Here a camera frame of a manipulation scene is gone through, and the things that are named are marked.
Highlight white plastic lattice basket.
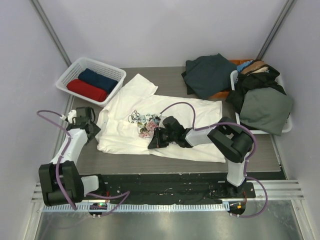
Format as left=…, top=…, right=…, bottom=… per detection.
left=55, top=57, right=127, bottom=108

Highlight tan beige garment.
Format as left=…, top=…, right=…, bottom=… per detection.
left=240, top=60, right=269, bottom=76

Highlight dark teal folded t-shirt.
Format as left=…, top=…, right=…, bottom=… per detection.
left=181, top=53, right=237, bottom=100

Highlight white plastic laundry bin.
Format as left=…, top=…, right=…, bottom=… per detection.
left=230, top=70, right=293, bottom=135

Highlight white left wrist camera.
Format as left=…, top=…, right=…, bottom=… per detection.
left=59, top=109, right=77, bottom=125

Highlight blue cloth in bin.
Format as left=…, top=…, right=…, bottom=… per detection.
left=236, top=60, right=253, bottom=73

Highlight slotted white cable duct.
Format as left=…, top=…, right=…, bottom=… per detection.
left=42, top=202, right=230, bottom=213

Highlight grey green t-shirt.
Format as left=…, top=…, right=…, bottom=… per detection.
left=239, top=87, right=294, bottom=136

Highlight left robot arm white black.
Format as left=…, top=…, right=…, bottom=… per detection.
left=36, top=106, right=107, bottom=210

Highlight rolled navy blue t-shirt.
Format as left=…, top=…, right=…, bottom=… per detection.
left=78, top=68, right=118, bottom=94

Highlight black crumpled garment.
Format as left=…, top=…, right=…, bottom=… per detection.
left=226, top=65, right=286, bottom=114

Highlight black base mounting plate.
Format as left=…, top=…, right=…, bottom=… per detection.
left=47, top=171, right=257, bottom=205

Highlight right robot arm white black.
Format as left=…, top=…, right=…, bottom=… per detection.
left=147, top=116, right=255, bottom=198

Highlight rolled red t-shirt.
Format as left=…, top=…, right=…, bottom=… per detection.
left=66, top=79, right=108, bottom=102

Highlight orange plastic tray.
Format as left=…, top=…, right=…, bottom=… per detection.
left=210, top=59, right=253, bottom=99

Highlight white floral print t-shirt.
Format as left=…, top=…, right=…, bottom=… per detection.
left=96, top=74, right=225, bottom=163

